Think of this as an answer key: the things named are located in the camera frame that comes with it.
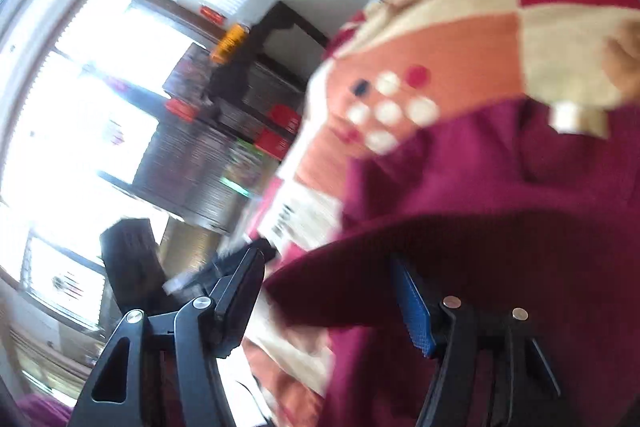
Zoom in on printed fleece blanket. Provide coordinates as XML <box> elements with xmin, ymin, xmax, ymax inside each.
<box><xmin>240</xmin><ymin>0</ymin><xmax>640</xmax><ymax>427</ymax></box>

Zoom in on window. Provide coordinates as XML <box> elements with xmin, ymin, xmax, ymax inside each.
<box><xmin>0</xmin><ymin>0</ymin><xmax>221</xmax><ymax>333</ymax></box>

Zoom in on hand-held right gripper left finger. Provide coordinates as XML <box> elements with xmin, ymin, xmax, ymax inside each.
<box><xmin>67</xmin><ymin>243</ymin><xmax>266</xmax><ymax>427</ymax></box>

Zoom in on colourful printed box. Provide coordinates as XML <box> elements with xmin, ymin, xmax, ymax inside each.
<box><xmin>162</xmin><ymin>44</ymin><xmax>216</xmax><ymax>98</ymax></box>

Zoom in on dark wooden table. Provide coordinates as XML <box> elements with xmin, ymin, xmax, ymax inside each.
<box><xmin>135</xmin><ymin>2</ymin><xmax>331</xmax><ymax>233</ymax></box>

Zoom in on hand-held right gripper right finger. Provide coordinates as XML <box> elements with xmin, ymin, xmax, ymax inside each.
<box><xmin>390</xmin><ymin>254</ymin><xmax>583</xmax><ymax>427</ymax></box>

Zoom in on yellow package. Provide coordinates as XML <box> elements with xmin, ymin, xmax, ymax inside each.
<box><xmin>209</xmin><ymin>23</ymin><xmax>251</xmax><ymax>64</ymax></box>

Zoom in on maroon fleece pants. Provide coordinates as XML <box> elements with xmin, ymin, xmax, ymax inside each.
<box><xmin>262</xmin><ymin>97</ymin><xmax>640</xmax><ymax>427</ymax></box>

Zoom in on red box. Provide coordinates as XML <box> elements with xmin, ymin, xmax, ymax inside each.
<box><xmin>267</xmin><ymin>104</ymin><xmax>303</xmax><ymax>132</ymax></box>
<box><xmin>165</xmin><ymin>99</ymin><xmax>198</xmax><ymax>122</ymax></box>

